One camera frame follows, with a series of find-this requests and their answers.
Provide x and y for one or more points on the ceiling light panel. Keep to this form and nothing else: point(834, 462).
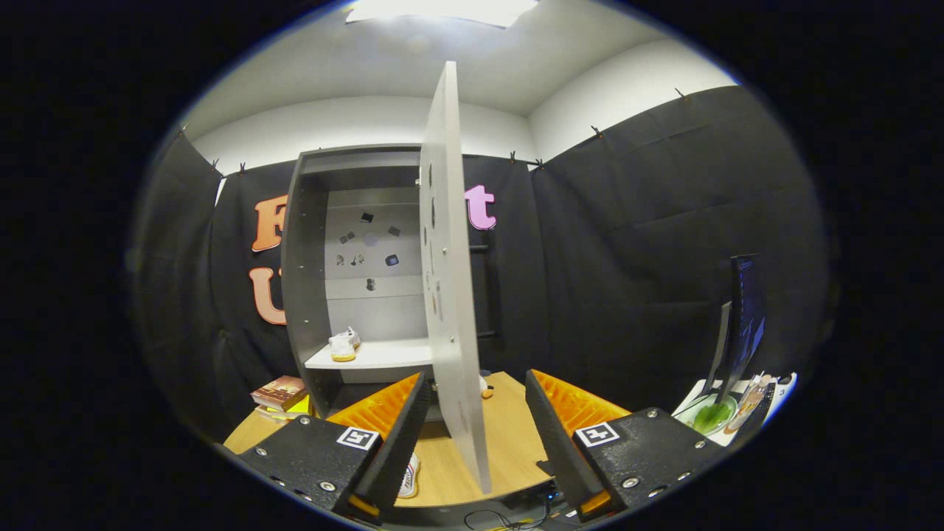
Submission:
point(442, 9)

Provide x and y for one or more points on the small white orange object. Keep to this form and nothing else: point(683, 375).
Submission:
point(484, 387)

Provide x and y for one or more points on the beige shoe cabinet door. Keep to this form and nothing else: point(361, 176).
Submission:
point(450, 295)

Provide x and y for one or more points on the black electronic box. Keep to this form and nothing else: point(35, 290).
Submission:
point(535, 495)

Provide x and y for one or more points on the white striped shoe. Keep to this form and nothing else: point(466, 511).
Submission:
point(409, 478)
point(343, 345)

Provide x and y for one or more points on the green bowl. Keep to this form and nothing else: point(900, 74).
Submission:
point(712, 417)

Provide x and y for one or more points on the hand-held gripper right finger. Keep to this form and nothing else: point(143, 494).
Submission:
point(564, 450)

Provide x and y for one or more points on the brown cover book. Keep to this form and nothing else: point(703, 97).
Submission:
point(280, 391)

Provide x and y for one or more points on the black backdrop cloth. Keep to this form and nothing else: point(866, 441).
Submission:
point(627, 258)

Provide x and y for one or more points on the grey shoe cabinet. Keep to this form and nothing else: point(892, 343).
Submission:
point(302, 258)

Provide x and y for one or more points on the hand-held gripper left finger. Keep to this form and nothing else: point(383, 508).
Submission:
point(398, 450)

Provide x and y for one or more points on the black monitor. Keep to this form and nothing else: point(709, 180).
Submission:
point(743, 324)

